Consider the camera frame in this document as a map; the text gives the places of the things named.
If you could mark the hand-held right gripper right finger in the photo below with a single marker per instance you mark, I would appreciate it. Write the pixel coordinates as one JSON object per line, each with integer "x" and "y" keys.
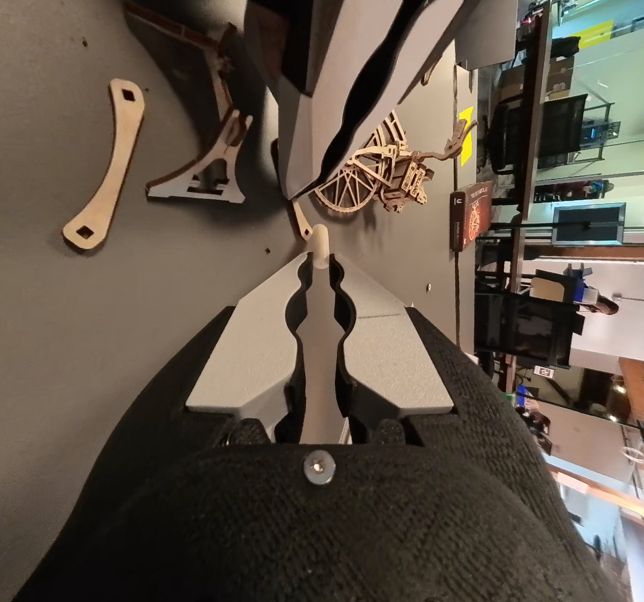
{"x": 397, "y": 360}

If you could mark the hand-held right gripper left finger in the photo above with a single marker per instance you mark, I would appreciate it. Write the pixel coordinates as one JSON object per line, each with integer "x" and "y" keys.
{"x": 236, "y": 360}

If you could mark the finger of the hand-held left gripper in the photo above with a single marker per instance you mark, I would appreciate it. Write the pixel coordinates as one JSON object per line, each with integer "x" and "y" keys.
{"x": 362, "y": 33}
{"x": 432, "y": 23}

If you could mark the wooden triangular stand piece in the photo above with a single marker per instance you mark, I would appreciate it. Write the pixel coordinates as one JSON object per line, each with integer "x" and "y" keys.
{"x": 166, "y": 190}

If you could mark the wooden bicycle model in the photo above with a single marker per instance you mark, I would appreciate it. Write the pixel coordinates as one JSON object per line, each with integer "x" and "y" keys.
{"x": 397, "y": 169}

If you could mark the yellow paper note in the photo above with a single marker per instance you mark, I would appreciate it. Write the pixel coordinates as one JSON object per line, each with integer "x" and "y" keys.
{"x": 465, "y": 136}

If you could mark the dark wooden sheet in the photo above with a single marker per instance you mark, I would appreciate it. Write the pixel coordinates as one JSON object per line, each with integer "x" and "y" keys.
{"x": 176, "y": 68}

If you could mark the black office chair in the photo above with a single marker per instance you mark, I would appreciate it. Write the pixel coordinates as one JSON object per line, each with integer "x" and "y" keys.
{"x": 505, "y": 134}

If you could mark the dark desk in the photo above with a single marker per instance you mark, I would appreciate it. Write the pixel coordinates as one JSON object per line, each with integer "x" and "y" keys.
{"x": 536, "y": 108}

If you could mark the black product box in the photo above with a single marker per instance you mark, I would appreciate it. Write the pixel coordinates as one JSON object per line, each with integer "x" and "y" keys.
{"x": 470, "y": 214}

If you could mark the black monitor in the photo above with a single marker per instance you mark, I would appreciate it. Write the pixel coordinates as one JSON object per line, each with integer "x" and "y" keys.
{"x": 563, "y": 129}

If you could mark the cardboard box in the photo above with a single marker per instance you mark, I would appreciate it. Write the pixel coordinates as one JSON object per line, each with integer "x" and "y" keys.
{"x": 551, "y": 287}

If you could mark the framed wall screen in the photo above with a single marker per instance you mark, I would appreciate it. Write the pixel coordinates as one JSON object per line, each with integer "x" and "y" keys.
{"x": 588, "y": 224}

